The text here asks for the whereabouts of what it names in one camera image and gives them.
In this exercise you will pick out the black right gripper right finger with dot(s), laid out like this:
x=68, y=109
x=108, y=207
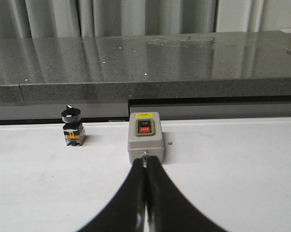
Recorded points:
x=168, y=209

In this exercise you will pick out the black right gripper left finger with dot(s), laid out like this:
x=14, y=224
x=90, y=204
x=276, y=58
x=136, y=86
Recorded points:
x=126, y=210

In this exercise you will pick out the grey granite counter slab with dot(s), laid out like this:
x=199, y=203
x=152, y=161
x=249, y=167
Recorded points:
x=187, y=76

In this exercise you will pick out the grey pleated curtain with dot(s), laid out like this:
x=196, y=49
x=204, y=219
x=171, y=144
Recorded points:
x=87, y=18

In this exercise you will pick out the grey on-off switch box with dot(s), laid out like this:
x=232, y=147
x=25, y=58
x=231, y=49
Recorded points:
x=145, y=136

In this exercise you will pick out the black rotary selector switch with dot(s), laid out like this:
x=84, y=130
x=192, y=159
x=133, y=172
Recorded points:
x=73, y=129

